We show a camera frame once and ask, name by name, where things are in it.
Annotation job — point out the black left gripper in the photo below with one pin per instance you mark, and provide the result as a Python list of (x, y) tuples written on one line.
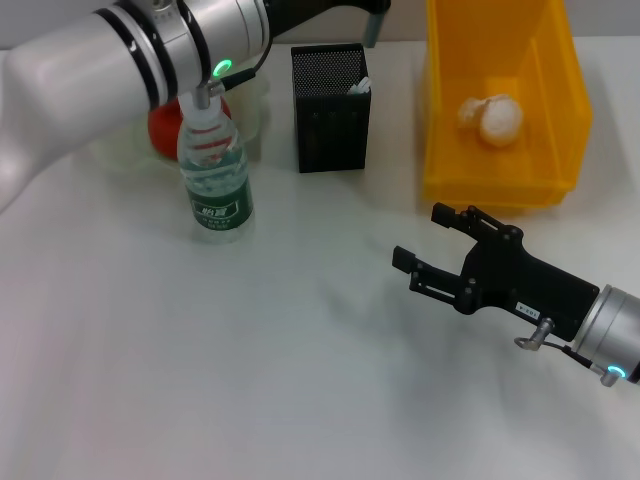
[(295, 12)]

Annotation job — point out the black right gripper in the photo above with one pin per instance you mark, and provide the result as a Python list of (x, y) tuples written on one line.
[(525, 285)]

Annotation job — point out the silver marker pen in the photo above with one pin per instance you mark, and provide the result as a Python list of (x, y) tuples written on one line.
[(372, 30)]

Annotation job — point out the green pen white clip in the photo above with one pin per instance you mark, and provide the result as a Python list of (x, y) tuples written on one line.
[(361, 86)]

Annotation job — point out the white paper ball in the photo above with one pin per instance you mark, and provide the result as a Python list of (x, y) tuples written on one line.
[(500, 122)]

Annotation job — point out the clear water bottle green label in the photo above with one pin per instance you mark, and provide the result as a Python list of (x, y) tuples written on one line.
[(217, 200)]

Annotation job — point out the red-orange fruit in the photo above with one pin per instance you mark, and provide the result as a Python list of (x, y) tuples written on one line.
[(162, 127)]

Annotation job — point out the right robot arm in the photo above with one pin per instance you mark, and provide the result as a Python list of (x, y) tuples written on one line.
[(615, 330)]

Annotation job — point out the black mesh pen holder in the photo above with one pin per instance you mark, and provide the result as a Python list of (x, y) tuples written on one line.
[(330, 135)]

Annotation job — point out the pale green glass fruit plate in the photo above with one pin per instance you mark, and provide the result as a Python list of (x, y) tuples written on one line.
[(250, 110)]

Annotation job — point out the yellow plastic storage bin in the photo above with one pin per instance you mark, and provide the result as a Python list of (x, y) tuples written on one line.
[(505, 185)]

